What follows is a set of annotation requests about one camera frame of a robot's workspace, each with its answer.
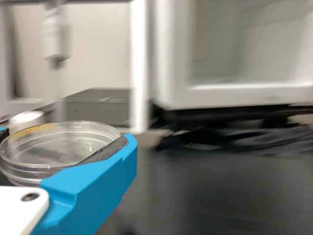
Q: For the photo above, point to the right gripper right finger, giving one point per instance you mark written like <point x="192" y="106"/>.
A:
<point x="93" y="186"/>

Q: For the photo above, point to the black platform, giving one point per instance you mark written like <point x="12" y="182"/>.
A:
<point x="220" y="195"/>
<point x="97" y="107"/>

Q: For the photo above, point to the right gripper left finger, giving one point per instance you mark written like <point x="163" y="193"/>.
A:
<point x="3" y="129"/>

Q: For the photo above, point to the white pipette stand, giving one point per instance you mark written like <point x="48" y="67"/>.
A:
<point x="139" y="73"/>

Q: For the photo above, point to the white incubator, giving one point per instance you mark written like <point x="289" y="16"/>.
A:
<point x="171" y="61"/>

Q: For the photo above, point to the petri dish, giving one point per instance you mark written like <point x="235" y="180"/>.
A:
<point x="49" y="149"/>

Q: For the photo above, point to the pipette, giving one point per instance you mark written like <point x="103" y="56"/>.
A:
<point x="55" y="31"/>

